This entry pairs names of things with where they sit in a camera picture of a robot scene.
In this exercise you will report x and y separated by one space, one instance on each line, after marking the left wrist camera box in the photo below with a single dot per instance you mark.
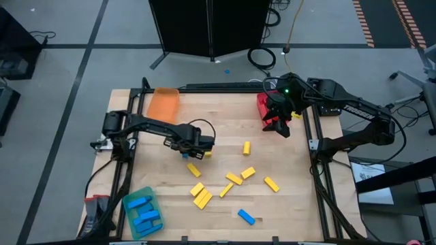
206 141

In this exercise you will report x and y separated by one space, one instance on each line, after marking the red plastic bin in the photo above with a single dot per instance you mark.
260 105

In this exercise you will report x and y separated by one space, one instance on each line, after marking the thick blue wooden block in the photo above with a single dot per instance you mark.
145 208

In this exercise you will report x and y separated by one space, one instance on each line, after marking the yellow wooden block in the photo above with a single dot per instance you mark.
271 184
234 178
201 196
193 169
248 173
226 190
205 200
197 189

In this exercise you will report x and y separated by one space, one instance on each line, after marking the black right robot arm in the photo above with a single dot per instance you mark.
361 112

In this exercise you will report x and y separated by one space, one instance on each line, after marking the dark equipment case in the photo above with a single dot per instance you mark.
8 109

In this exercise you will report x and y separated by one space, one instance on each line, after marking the orange translucent bin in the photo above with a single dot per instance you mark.
164 105

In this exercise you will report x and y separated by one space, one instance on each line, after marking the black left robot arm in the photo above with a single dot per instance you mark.
146 126

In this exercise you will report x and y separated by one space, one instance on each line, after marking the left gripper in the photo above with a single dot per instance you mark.
189 137

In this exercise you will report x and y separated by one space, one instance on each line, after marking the black room divider panel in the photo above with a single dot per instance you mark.
182 27
240 27

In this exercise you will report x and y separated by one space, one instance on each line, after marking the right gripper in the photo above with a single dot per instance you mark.
284 102

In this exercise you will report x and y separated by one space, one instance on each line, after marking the white paper sheet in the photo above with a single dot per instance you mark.
378 199

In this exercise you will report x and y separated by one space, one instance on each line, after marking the black stand beam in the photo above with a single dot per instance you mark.
402 175

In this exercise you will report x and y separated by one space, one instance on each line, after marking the black cabinet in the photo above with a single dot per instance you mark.
17 44

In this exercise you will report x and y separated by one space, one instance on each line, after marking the teal translucent bin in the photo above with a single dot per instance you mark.
141 193

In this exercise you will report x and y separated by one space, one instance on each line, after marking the grey office chair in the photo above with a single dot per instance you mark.
430 98

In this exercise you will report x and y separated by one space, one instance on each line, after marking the black control box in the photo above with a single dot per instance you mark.
328 110

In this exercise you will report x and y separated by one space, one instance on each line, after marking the red round object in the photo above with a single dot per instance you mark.
413 242

